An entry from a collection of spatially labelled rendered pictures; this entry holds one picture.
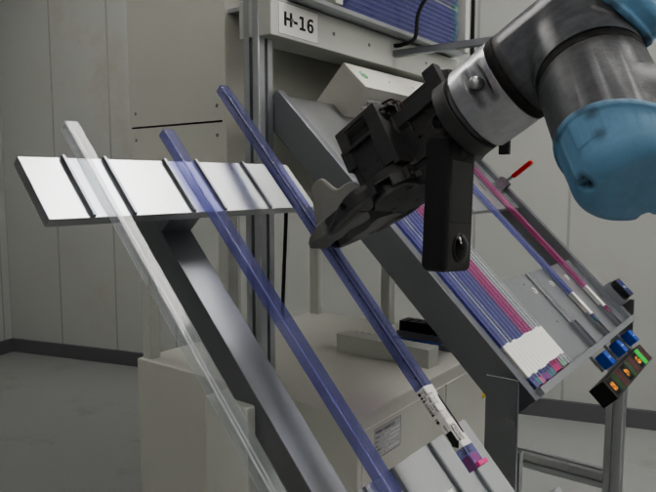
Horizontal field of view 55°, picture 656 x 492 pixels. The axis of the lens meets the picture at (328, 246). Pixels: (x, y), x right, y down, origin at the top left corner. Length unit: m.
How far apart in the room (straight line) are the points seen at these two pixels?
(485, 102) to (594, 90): 0.11
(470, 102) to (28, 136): 3.75
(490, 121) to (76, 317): 3.63
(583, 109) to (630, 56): 0.05
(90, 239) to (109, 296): 0.35
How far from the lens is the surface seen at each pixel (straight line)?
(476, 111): 0.51
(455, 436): 0.57
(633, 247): 2.92
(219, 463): 0.66
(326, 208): 0.61
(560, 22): 0.48
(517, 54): 0.50
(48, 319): 4.16
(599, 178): 0.40
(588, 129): 0.41
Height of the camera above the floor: 1.05
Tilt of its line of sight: 6 degrees down
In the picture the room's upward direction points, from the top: straight up
